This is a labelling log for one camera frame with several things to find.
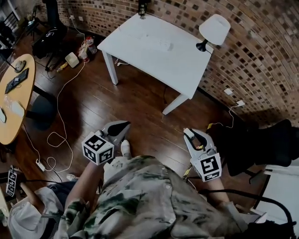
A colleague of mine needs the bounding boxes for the black bag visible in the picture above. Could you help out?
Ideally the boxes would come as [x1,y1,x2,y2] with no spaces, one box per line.
[31,27,68,59]

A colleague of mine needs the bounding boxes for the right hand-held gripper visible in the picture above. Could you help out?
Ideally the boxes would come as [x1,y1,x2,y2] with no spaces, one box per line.
[183,128,222,183]

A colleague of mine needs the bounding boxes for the camouflage shirt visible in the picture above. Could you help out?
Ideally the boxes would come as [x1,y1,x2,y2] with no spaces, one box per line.
[53,155,248,239]

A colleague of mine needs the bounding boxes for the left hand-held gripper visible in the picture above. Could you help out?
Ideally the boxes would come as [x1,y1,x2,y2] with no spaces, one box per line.
[81,120,131,166]

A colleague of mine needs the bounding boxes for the white table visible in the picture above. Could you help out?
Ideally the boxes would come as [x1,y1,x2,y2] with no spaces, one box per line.
[97,13,214,116]

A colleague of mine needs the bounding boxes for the black keyboard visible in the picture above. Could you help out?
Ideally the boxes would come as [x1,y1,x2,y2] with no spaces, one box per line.
[4,67,30,94]

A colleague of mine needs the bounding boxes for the white plastic jug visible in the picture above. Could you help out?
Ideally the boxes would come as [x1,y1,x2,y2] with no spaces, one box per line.
[64,52,80,69]

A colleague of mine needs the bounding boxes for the white side desk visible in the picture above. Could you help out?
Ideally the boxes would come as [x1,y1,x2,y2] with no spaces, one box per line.
[253,158,299,225]

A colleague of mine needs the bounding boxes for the person's left forearm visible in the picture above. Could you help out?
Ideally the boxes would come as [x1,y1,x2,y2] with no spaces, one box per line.
[64,161,105,208]

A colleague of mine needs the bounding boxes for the white shade table lamp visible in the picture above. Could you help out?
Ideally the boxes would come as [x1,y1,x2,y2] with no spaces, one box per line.
[195,14,231,52]

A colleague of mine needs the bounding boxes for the black pedestal table base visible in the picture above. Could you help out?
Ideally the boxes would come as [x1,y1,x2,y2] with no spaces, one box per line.
[25,85,58,131]

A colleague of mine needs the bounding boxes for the black office chair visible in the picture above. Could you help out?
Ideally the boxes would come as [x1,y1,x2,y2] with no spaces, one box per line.
[209,119,299,185]

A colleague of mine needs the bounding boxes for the dark speckled vase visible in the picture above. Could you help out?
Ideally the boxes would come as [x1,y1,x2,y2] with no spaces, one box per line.
[137,0,151,20]

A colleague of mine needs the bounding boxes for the thin white charger cable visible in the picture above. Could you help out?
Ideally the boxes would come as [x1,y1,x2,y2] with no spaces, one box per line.
[206,106,239,129]

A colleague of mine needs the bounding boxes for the clear plastic bottle red cap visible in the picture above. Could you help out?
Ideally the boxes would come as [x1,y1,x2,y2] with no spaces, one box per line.
[84,36,98,55]

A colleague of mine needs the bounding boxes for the thick black cable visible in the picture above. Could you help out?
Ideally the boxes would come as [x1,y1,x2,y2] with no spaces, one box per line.
[198,188,296,239]

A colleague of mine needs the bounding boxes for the person's white shoe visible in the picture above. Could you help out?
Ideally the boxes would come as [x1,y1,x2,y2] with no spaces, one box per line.
[121,139,132,159]

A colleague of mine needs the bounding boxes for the white flat device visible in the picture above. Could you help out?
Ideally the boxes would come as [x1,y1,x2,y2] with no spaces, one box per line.
[10,100,25,119]

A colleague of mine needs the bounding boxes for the long white floor cable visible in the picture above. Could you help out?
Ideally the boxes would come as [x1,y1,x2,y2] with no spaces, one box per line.
[22,17,86,174]

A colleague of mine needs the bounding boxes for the yellow bottle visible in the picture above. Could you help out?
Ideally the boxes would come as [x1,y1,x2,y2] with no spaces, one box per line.
[56,62,70,73]

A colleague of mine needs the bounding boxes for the round wooden table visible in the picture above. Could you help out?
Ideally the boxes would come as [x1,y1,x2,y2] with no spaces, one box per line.
[0,53,36,145]

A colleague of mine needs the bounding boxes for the grey desk stand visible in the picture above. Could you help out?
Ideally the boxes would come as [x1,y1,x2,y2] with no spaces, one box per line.
[14,60,28,73]

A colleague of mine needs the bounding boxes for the person's right forearm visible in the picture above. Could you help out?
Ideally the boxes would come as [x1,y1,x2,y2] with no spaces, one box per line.
[200,177,231,205]

